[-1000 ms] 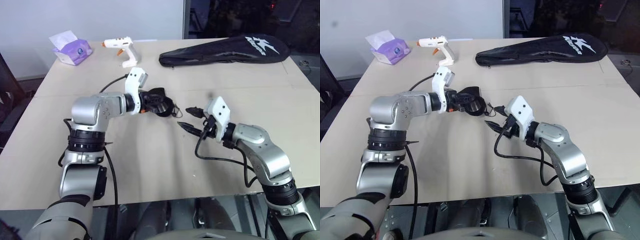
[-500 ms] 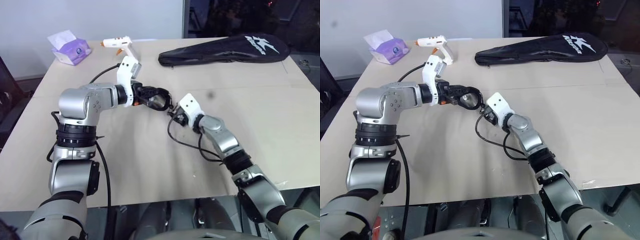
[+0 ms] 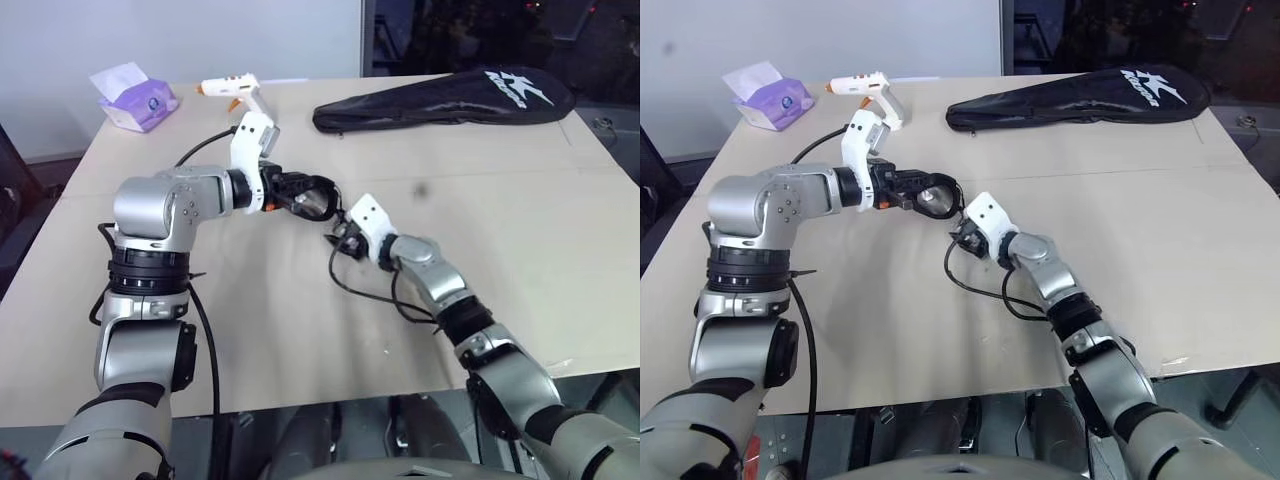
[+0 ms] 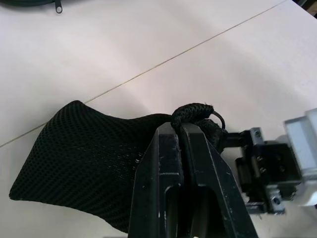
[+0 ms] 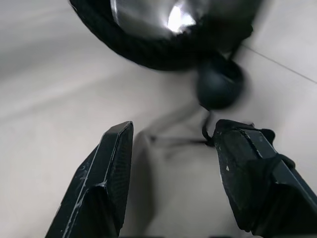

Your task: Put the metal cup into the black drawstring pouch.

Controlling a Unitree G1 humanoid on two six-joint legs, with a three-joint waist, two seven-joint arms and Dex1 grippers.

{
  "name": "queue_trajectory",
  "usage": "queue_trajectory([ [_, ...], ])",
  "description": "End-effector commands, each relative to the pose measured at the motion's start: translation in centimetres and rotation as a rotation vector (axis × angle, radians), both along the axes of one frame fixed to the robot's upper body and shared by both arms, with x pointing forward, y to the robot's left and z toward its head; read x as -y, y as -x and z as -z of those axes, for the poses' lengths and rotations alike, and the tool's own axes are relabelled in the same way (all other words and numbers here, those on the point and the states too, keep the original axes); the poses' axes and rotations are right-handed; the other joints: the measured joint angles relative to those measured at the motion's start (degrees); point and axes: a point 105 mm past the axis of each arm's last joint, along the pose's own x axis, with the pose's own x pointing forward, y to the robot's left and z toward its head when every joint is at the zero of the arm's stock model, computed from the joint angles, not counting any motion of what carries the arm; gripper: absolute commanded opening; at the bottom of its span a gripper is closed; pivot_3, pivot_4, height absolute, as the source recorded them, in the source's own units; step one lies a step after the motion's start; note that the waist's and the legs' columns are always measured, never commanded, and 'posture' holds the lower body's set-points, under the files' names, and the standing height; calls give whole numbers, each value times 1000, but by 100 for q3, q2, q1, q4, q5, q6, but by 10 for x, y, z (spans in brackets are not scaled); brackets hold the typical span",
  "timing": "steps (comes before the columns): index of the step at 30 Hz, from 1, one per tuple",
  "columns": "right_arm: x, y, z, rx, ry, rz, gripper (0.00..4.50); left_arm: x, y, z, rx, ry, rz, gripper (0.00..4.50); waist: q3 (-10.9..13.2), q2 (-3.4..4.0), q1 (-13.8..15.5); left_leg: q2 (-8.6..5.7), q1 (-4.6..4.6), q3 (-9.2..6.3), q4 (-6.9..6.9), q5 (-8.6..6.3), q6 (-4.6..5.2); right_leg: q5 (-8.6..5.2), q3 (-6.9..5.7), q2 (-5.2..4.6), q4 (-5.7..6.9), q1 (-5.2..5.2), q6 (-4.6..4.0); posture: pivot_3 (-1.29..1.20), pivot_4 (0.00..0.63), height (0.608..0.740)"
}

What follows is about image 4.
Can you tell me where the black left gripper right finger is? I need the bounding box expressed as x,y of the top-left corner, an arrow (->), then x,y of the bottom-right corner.
181,124 -> 259,238

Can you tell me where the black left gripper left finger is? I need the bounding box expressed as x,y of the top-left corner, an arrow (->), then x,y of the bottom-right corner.
127,122 -> 186,238

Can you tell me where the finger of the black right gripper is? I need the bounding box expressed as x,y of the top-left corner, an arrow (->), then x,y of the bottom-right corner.
234,158 -> 251,196
223,130 -> 251,150

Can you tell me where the black mesh drawstring pouch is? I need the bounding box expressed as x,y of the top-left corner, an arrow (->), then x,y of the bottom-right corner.
9,100 -> 228,233

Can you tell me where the dark zippered bag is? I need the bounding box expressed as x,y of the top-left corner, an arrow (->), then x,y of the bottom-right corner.
0,0 -> 65,14

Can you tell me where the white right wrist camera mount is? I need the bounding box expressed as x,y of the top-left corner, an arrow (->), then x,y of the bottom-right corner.
283,108 -> 317,207

